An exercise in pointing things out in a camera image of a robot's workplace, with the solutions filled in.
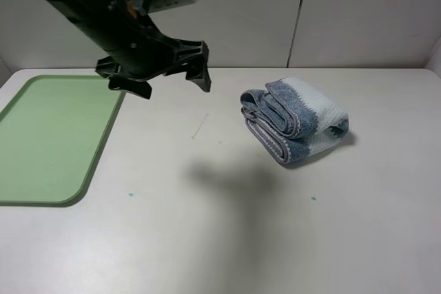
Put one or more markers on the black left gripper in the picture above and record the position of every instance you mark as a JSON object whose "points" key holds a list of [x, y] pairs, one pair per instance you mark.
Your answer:
{"points": [[136, 49]]}

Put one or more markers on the blue white striped towel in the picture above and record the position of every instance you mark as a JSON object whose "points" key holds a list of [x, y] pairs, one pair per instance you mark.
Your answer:
{"points": [[293, 120]]}

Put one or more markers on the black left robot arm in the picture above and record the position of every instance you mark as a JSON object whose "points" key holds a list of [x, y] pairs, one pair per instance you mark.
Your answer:
{"points": [[137, 51]]}

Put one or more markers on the green plastic tray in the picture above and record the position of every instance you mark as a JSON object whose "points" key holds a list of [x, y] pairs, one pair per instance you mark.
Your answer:
{"points": [[53, 132]]}

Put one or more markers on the clear plastic tag pin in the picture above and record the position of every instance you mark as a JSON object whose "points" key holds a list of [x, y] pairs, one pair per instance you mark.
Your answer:
{"points": [[200, 126]]}

